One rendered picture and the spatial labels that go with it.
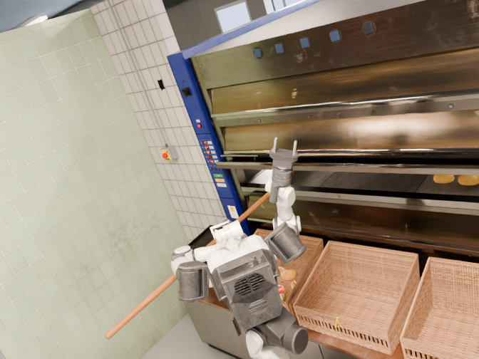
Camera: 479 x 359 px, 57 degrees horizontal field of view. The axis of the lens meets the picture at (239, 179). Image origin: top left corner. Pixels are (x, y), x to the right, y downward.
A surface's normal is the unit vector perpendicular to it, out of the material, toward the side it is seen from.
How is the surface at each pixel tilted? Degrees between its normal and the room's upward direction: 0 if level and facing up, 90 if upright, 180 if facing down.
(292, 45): 90
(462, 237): 70
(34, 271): 90
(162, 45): 90
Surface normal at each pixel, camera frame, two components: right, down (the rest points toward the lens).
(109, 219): 0.72, 0.04
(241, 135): -0.69, 0.14
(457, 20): -0.62, 0.47
